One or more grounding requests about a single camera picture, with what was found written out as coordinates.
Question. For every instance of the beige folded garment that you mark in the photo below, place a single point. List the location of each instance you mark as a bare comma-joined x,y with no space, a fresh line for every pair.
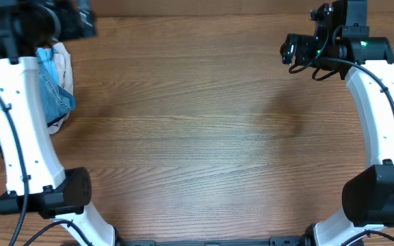
64,67

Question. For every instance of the blue denim jeans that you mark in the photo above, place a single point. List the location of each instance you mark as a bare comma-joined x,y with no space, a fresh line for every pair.
57,103

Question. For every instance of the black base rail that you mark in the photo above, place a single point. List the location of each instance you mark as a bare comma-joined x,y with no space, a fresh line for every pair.
210,242

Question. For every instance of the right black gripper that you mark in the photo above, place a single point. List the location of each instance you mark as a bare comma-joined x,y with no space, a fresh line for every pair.
301,45

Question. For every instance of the light blue folded garment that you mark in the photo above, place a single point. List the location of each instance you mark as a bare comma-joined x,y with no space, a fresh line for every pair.
46,57

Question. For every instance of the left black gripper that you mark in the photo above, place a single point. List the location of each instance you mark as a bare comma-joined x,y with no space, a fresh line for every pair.
68,11

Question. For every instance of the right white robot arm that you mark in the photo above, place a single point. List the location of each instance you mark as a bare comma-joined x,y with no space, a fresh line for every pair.
342,44

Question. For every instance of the brown cardboard backboard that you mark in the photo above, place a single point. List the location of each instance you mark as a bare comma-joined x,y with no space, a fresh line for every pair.
114,8

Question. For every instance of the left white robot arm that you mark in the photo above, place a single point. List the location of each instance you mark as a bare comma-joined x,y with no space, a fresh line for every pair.
36,182

